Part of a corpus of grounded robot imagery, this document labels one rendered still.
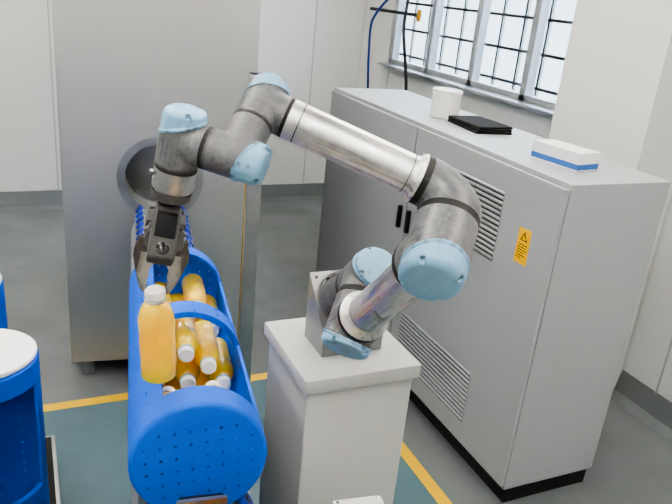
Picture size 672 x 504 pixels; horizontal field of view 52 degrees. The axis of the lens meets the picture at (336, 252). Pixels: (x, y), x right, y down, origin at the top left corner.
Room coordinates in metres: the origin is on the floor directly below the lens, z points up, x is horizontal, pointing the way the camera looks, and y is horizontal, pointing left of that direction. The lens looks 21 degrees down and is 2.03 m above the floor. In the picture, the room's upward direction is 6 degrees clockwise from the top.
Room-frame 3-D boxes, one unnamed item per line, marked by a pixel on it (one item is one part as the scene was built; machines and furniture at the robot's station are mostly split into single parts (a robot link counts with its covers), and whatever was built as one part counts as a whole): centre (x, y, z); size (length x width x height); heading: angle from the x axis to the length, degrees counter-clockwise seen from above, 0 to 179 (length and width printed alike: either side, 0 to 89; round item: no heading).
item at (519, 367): (3.47, -0.56, 0.72); 2.15 x 0.54 x 1.45; 26
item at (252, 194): (2.62, 0.36, 0.85); 0.06 x 0.06 x 1.70; 18
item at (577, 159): (2.74, -0.88, 1.48); 0.24 x 0.12 x 0.08; 34
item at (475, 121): (3.40, -0.64, 1.46); 0.32 x 0.23 x 0.04; 26
